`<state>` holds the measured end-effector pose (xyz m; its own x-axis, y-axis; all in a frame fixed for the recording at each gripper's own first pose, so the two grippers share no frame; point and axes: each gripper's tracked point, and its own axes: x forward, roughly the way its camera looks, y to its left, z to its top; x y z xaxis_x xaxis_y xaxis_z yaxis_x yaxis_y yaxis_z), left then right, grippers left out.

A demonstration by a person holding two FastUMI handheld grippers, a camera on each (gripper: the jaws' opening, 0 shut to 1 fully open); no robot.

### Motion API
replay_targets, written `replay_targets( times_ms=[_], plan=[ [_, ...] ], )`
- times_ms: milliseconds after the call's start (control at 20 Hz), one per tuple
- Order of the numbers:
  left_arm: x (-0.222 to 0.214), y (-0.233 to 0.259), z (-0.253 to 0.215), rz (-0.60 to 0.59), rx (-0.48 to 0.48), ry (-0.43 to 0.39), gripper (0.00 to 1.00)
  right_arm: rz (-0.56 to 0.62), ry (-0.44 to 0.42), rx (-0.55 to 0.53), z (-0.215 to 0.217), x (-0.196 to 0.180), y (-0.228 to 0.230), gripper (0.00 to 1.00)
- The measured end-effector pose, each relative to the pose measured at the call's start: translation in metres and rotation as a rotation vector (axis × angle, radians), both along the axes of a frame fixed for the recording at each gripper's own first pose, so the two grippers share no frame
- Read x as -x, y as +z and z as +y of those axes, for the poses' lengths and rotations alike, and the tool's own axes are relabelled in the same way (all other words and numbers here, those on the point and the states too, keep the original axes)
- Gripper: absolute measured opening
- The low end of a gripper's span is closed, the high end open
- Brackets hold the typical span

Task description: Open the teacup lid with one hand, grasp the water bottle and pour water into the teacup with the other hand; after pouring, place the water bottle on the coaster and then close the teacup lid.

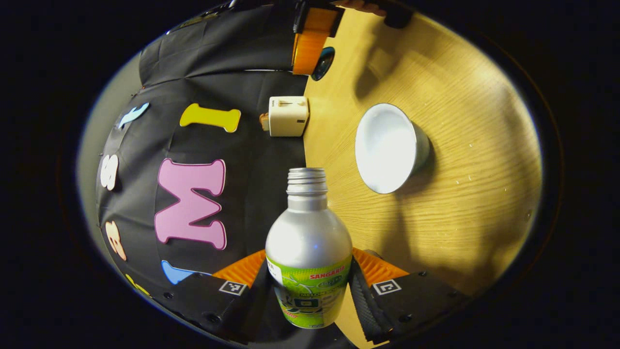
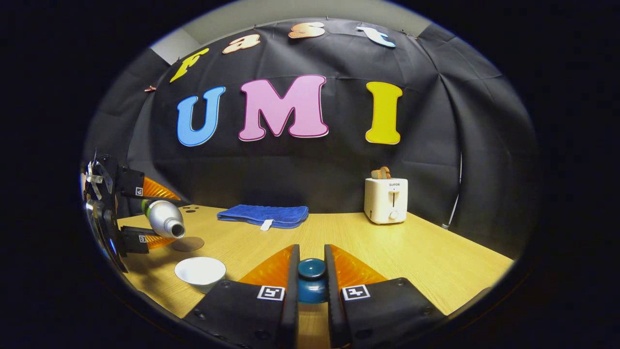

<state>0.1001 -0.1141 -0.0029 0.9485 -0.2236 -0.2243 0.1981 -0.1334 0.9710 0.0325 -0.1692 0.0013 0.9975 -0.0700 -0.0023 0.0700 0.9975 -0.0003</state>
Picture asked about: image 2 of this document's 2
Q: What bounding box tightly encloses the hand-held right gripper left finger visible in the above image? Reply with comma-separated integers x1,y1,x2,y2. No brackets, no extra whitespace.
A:
182,244,301,349

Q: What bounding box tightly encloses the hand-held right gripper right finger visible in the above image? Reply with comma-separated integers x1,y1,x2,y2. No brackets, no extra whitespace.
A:
324,244,446,349

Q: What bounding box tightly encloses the blue teacup lid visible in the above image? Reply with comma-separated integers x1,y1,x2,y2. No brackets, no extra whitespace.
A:
296,258,328,305

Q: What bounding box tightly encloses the silver green water bottle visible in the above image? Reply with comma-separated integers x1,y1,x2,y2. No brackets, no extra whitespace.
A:
141,199,186,239

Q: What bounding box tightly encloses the round brown coaster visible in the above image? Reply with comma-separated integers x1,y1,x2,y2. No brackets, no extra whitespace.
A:
170,236,205,252

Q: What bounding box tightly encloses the white teacup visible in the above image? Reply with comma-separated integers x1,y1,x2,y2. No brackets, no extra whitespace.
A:
174,256,227,294

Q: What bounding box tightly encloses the folded blue towel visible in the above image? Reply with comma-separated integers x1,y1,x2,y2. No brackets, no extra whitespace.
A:
217,204,310,229

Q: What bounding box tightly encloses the white toaster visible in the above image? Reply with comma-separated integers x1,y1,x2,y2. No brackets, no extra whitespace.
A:
364,177,409,225

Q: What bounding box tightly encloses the black backdrop cloth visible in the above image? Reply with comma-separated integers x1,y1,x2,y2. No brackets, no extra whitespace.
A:
82,18,539,257

